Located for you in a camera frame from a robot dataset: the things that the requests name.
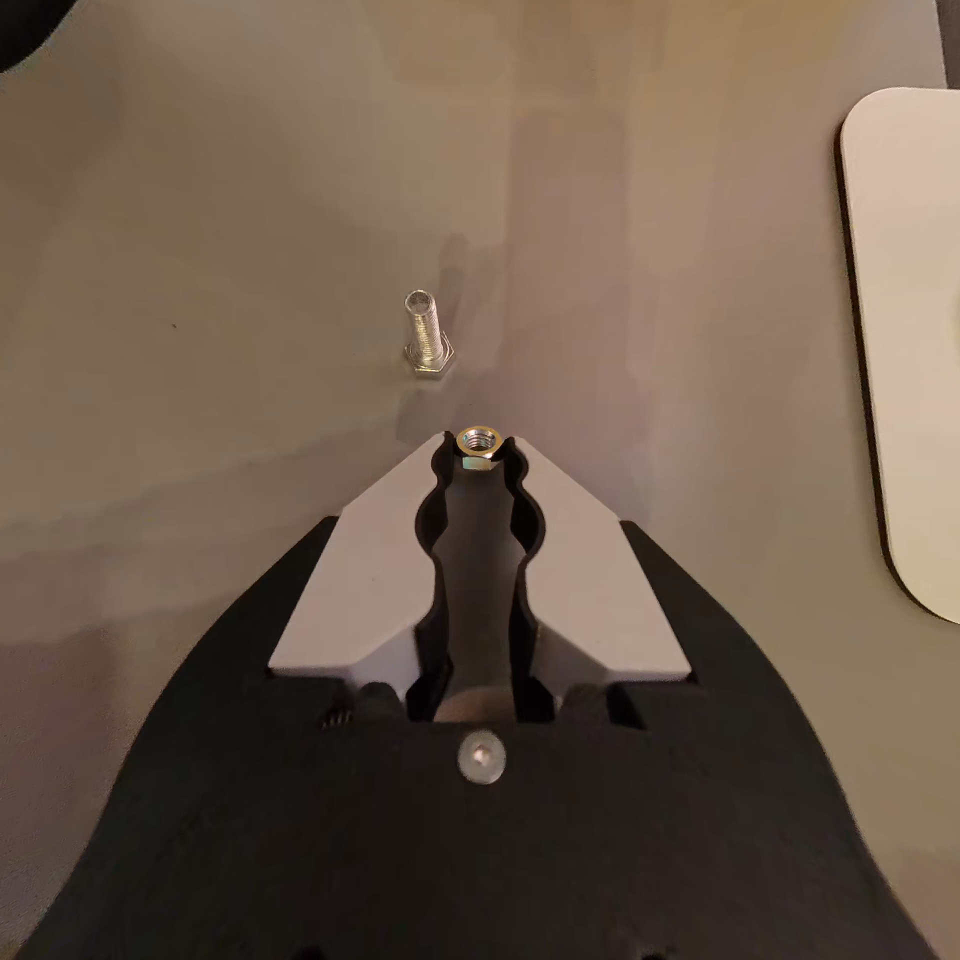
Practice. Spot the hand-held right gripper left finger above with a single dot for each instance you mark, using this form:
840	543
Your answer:
360	600

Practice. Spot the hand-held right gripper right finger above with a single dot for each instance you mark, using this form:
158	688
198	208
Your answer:
600	600

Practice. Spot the silver hex bolt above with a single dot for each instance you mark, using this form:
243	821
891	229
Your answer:
428	333

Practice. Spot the wooden document stand white base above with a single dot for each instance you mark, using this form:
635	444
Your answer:
915	345

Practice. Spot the black round pad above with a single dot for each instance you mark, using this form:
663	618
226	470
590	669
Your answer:
15	23

